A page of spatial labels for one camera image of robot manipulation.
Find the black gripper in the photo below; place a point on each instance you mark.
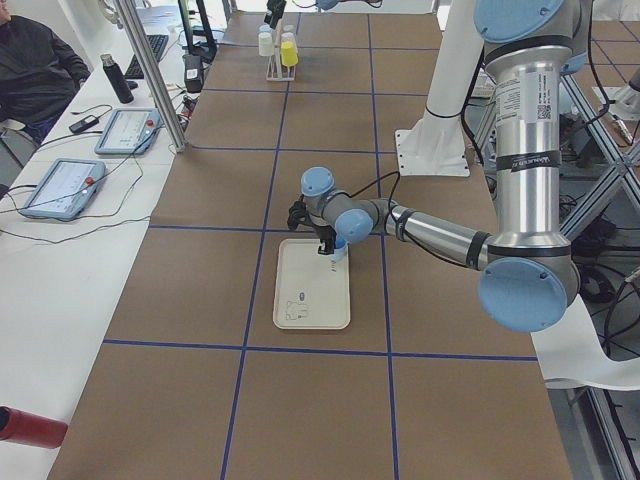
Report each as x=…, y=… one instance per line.
x=274, y=11
x=325, y=235

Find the pale green plastic cup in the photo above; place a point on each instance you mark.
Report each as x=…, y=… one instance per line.
x=265, y=44

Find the yellow plastic cup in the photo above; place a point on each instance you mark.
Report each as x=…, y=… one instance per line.
x=289, y=54

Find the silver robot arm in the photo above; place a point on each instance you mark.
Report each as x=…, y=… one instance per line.
x=330, y=4
x=528, y=278

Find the cream plastic tray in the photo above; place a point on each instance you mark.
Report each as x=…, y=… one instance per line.
x=311, y=292

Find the black computer monitor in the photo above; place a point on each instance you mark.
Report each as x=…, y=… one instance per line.
x=198, y=34

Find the black box with label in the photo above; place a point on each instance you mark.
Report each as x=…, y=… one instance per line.
x=193, y=73

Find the black water bottle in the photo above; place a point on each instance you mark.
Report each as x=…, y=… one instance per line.
x=116, y=78

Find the blue teach pendant far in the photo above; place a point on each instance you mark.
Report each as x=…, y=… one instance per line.
x=129, y=131

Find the blue teach pendant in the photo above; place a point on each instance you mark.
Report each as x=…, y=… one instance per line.
x=129, y=131
x=65, y=190

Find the blue teach pendant near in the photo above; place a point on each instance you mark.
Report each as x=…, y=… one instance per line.
x=65, y=190

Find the person in black jacket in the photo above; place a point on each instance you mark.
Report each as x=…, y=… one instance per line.
x=40, y=74

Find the white chair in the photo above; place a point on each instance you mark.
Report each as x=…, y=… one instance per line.
x=570, y=355

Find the red bottle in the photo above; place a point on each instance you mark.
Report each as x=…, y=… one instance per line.
x=32, y=430

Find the white wire cup rack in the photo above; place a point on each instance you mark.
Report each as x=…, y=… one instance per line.
x=276, y=72

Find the grey aluminium frame post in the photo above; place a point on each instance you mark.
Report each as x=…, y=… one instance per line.
x=138, y=39

